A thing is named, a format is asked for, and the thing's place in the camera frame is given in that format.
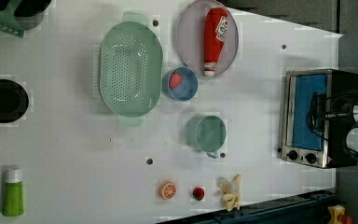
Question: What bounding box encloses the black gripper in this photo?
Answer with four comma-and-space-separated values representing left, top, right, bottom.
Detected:
324, 90, 358, 120

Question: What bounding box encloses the black toaster oven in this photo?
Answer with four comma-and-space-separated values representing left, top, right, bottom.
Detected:
279, 69, 358, 169

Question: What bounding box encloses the yellow orange object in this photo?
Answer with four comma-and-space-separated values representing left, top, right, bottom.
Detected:
327, 204, 353, 224

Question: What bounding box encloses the green metal mug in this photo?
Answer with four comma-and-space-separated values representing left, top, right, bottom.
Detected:
185, 115, 227, 159

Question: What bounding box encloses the peeled banana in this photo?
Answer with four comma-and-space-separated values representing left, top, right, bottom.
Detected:
218, 174, 242, 212

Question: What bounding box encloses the red ketchup bottle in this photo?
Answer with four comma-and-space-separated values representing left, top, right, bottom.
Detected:
203, 7, 228, 77

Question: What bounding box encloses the blue bowl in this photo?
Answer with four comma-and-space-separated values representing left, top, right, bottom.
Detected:
161, 66, 199, 102

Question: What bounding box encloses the grey round plate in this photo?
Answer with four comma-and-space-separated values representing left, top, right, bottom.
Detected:
176, 0, 239, 76

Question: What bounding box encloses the small red strawberry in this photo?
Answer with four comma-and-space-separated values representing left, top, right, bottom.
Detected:
192, 188, 205, 201

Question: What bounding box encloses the red strawberry in bowl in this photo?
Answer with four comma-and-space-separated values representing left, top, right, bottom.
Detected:
169, 72, 183, 89

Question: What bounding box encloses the orange slice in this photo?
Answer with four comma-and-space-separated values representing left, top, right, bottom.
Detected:
158, 181, 176, 200

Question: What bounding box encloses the green perforated colander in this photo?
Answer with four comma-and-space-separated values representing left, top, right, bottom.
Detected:
99, 11, 163, 127

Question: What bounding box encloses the black cup with spatula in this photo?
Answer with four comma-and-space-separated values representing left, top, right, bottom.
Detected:
0, 0, 52, 30

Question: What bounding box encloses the green bottle white cap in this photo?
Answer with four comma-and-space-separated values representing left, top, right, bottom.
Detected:
2, 169, 24, 217

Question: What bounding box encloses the green spatula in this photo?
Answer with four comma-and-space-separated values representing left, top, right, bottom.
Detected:
0, 0, 24, 38

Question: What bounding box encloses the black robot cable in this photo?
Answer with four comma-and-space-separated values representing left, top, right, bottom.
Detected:
306, 91, 358, 171

